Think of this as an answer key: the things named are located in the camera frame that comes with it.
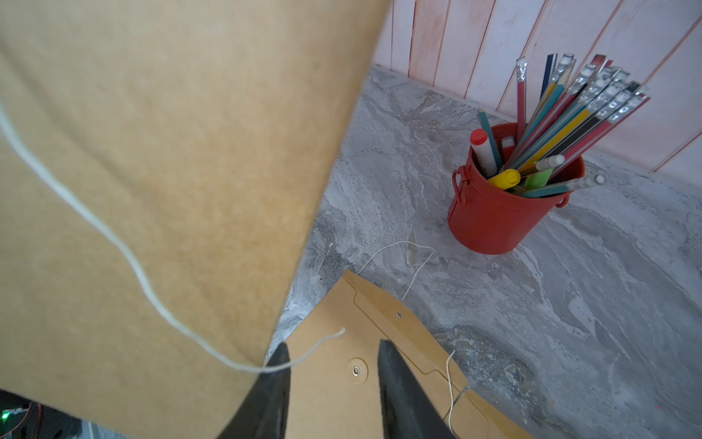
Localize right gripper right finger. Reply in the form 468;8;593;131
378;339;454;438

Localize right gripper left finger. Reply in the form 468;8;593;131
219;368;291;438

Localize brown file bag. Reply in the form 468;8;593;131
444;350;532;438
1;1;389;438
277;248;490;438

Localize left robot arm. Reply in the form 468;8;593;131
1;391;82;439

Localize red pen holder cup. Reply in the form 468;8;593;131
448;153;570;255

